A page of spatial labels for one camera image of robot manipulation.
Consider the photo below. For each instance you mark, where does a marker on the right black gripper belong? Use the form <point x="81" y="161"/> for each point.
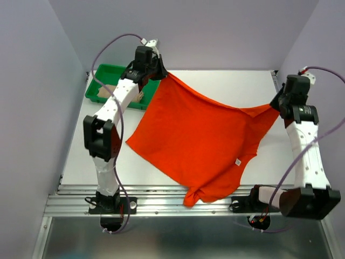
<point x="275" y="103"/>

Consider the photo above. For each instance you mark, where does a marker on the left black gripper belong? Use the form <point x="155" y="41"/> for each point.
<point x="163" y="72"/>

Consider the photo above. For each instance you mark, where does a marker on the orange t shirt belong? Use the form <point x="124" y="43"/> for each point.
<point x="198" y="142"/>

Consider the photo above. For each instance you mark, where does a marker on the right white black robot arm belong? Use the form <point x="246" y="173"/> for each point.
<point x="312" y="196"/>

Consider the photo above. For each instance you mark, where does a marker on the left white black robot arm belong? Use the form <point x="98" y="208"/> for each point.
<point x="101" y="137"/>

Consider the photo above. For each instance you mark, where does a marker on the green plastic tray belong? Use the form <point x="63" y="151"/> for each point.
<point x="110" y="74"/>

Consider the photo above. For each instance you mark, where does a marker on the beige folded t shirt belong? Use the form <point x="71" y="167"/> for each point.
<point x="103" y="93"/>

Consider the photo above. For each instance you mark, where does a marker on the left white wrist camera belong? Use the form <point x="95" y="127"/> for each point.
<point x="154" y="44"/>

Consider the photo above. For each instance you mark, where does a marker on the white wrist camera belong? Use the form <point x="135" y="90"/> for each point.
<point x="305" y="73"/>
<point x="154" y="44"/>

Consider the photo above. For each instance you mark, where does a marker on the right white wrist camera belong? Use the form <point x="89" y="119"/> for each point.
<point x="305" y="73"/>

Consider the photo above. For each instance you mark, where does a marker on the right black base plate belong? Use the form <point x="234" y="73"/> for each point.
<point x="245" y="204"/>

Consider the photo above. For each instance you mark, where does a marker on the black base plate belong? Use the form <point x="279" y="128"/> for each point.
<point x="245" y="204"/>
<point x="119" y="206"/>

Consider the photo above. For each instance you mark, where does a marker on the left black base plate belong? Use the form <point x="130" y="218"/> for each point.
<point x="119" y="206"/>

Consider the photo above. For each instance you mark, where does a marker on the aluminium rail frame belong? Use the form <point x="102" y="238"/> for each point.
<point x="162" y="226"/>

